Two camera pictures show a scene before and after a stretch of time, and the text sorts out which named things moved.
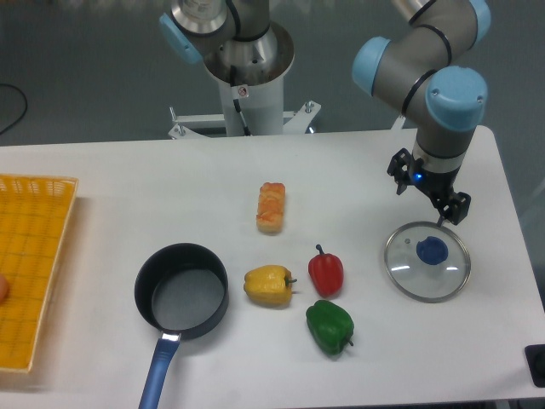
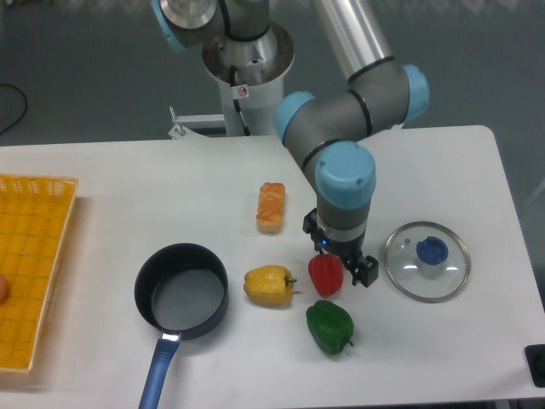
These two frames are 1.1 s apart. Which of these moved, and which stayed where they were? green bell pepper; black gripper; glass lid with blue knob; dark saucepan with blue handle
Moved: black gripper
Stayed: glass lid with blue knob; dark saucepan with blue handle; green bell pepper
